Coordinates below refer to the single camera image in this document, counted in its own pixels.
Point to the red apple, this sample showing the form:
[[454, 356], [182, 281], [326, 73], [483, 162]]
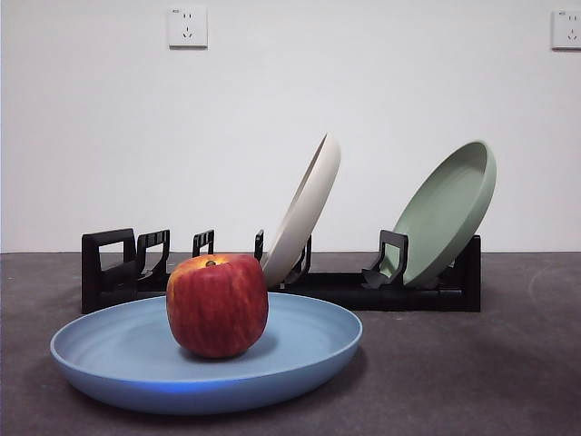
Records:
[[217, 309]]

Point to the blue plate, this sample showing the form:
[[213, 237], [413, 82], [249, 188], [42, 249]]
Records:
[[136, 363]]

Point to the beige plate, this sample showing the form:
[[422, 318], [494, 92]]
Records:
[[308, 204]]

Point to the black plate rack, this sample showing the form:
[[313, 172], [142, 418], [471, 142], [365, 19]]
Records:
[[408, 300]]

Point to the green plate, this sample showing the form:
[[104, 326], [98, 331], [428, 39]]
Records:
[[447, 204]]

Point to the white wall socket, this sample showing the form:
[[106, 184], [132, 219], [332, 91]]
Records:
[[188, 27], [567, 29]]

